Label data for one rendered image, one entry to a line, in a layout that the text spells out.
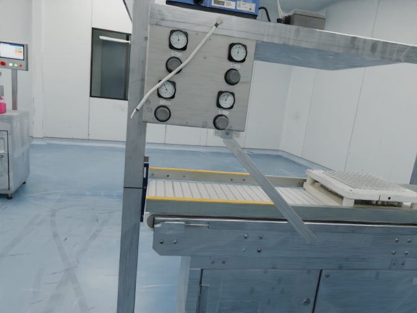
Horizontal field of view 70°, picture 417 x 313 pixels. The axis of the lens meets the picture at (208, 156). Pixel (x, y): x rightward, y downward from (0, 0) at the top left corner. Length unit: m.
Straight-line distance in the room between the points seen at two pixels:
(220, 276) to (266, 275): 0.13
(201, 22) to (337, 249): 0.66
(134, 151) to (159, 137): 4.90
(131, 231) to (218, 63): 0.64
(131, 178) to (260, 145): 5.68
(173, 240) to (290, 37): 0.52
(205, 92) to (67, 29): 5.27
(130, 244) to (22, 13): 5.21
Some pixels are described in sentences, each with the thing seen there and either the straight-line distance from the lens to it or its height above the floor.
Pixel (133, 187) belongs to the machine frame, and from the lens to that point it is 1.00.
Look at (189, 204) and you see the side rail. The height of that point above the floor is 0.84.
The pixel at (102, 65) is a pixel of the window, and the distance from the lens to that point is 5.74.
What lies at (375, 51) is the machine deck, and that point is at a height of 1.23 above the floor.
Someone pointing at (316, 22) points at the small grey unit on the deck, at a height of 1.29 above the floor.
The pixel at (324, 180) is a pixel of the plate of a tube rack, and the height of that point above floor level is 0.88.
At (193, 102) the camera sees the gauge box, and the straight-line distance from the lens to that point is 0.63.
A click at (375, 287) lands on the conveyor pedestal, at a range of 1.12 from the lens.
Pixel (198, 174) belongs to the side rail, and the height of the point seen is 0.84.
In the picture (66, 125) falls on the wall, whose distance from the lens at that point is 5.83.
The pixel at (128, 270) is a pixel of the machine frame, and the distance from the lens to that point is 1.12.
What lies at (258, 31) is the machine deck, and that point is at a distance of 0.67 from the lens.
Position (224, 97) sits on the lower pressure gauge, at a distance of 0.63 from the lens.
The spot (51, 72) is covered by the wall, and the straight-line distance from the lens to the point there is 5.81.
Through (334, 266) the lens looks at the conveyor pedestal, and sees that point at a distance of 0.98.
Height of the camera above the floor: 1.09
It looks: 11 degrees down
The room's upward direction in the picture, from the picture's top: 6 degrees clockwise
